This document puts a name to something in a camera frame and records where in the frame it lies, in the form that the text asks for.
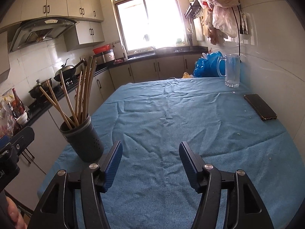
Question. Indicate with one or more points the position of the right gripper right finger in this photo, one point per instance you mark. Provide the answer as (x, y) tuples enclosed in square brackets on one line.
[(244, 206)]

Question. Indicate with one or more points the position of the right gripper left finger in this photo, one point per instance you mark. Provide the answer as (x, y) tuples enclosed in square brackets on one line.
[(57, 206)]

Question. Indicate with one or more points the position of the black perforated utensil holder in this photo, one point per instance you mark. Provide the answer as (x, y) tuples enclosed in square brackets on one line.
[(84, 140)]

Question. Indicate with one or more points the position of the kitchen window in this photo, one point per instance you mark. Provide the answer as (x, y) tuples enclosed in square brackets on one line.
[(147, 25)]

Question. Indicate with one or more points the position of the left hand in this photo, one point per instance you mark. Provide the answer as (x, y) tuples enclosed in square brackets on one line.
[(15, 215)]

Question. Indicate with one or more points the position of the lower base cabinets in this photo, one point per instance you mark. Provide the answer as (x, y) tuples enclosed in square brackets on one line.
[(40, 155)]

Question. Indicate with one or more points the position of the clear plastic bag on counter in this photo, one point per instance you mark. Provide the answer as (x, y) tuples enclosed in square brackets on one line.
[(7, 121)]

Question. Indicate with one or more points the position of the white bowl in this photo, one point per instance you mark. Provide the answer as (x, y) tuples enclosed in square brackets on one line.
[(22, 120)]

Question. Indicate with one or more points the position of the dark sauce bottle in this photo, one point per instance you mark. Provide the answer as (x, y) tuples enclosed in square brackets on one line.
[(17, 104)]

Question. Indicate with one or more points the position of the blue towel table cover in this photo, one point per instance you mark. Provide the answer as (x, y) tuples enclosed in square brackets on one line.
[(151, 119)]

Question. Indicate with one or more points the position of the black smartphone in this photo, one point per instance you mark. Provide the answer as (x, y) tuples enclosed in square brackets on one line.
[(264, 111)]

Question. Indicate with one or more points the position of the black wok with lid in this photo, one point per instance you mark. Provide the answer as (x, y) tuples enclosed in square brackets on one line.
[(68, 71)]

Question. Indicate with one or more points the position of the clear glass mug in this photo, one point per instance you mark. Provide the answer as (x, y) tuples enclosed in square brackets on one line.
[(232, 70)]

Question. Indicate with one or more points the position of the range hood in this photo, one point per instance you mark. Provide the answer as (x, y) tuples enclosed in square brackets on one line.
[(39, 30)]

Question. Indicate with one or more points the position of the yellow bag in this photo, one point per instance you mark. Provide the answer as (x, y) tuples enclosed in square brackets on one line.
[(187, 76)]

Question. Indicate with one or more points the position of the blue plastic bag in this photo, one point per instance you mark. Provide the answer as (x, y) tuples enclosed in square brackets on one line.
[(207, 66)]

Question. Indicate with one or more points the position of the red basin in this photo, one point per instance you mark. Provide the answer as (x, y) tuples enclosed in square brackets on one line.
[(101, 49)]

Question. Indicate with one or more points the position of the hanging plastic bags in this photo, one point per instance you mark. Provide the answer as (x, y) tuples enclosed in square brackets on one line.
[(221, 20)]

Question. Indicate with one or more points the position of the upper wall cabinets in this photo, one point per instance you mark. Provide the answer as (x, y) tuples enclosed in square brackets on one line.
[(87, 14)]

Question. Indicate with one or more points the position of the wall dish rack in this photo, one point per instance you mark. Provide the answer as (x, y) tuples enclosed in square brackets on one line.
[(193, 10)]

